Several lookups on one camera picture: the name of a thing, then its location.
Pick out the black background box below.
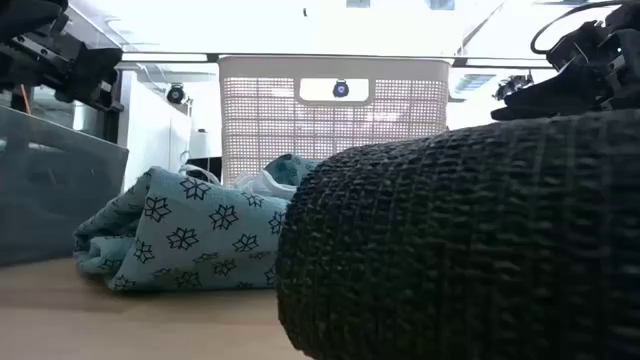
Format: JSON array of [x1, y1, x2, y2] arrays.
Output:
[[185, 156, 223, 184]]

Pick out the black ceiling spotlight cluster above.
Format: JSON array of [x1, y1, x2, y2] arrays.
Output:
[[492, 71, 535, 102]]

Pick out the grey translucent plastic tray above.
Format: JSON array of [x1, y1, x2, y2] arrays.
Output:
[[0, 105, 130, 266]]

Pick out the black bandage roll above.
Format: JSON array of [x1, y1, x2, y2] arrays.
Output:
[[275, 108, 640, 360]]

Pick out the white plastic laundry basket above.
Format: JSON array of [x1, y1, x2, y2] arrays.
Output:
[[218, 55, 451, 189]]

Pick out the patterned teal hospital gown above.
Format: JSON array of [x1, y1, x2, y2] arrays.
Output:
[[73, 153, 321, 292]]

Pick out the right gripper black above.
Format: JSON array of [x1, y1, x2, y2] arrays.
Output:
[[491, 20, 640, 121]]

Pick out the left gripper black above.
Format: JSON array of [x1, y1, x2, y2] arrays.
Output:
[[0, 12, 125, 112]]

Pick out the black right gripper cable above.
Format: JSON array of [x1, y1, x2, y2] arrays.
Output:
[[529, 0, 626, 55]]

